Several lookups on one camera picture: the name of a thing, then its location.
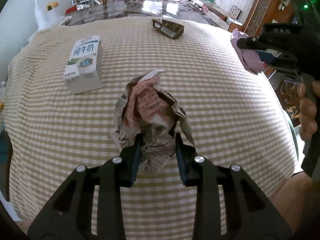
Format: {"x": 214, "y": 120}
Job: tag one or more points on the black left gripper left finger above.
{"x": 87, "y": 205}

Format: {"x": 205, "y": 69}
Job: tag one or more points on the white blue milk carton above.
{"x": 83, "y": 69}

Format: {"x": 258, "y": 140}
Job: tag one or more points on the checkered beige tablecloth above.
{"x": 78, "y": 95}

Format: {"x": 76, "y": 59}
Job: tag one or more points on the right human hand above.
{"x": 308, "y": 111}

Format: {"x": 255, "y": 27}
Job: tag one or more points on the pink printed newspaper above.
{"x": 146, "y": 108}

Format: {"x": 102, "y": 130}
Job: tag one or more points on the black cigarette box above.
{"x": 170, "y": 29}

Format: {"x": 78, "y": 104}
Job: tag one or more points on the white appliance with yellow handle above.
{"x": 50, "y": 12}

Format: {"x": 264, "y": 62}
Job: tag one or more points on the right forearm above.
{"x": 298, "y": 201}

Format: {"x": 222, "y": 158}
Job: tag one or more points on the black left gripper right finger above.
{"x": 229, "y": 204}

